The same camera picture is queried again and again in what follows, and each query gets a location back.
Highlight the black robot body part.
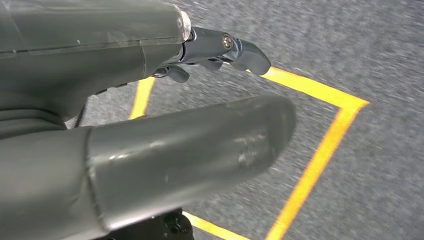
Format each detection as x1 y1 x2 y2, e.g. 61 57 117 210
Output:
96 208 195 240

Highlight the yellow floor tape square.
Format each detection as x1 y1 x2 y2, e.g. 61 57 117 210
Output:
128 66 371 240

